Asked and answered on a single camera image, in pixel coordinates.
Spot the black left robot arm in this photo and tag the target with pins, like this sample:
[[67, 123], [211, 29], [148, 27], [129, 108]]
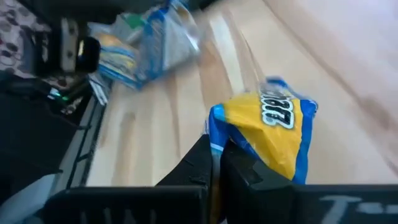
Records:
[[31, 130]]

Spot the silver aluminium bracket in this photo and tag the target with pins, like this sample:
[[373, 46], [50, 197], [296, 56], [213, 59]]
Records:
[[69, 46]]

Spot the clear plastic bin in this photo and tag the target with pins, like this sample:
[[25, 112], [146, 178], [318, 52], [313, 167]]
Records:
[[186, 46]]

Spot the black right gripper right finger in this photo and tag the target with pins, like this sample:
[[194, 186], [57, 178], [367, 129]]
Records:
[[311, 205]]

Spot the circle patterned cloth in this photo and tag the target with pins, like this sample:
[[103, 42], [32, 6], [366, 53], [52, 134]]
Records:
[[15, 31]]

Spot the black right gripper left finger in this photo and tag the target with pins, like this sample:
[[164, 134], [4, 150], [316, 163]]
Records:
[[124, 205]]

